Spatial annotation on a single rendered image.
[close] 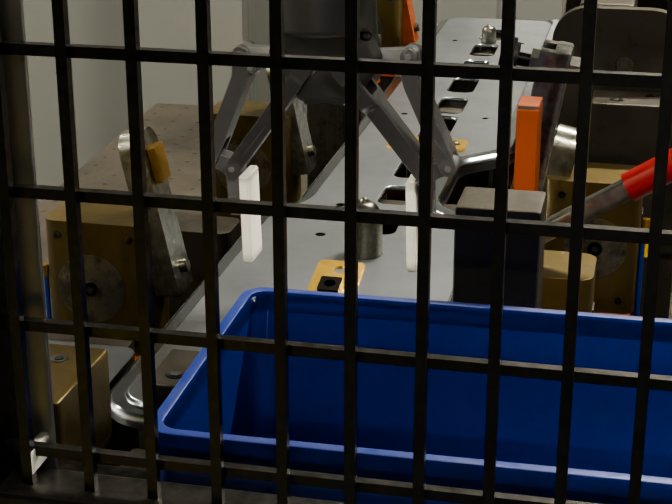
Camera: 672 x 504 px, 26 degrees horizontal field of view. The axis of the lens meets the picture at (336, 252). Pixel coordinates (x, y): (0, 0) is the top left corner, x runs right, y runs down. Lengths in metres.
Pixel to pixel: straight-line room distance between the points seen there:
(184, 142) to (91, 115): 1.58
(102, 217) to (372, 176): 0.35
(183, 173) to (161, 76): 1.52
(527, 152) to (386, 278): 0.28
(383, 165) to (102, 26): 2.72
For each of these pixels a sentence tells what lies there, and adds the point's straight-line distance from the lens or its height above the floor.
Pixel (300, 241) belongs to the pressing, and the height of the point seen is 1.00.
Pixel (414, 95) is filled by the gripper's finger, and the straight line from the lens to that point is 1.05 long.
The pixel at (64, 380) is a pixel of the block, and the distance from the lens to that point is 0.89.
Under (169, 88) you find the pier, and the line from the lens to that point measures 3.99.
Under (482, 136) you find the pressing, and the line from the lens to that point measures 1.60.
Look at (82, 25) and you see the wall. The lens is 4.18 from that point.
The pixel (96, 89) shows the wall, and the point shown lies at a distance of 4.21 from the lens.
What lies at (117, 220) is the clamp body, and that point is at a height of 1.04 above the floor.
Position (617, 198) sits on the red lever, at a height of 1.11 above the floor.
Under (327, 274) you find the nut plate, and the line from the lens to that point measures 1.14.
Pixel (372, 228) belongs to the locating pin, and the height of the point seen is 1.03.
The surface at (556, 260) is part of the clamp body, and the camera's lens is 1.10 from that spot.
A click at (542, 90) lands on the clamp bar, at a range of 1.04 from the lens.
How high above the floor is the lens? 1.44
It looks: 20 degrees down
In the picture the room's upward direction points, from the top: straight up
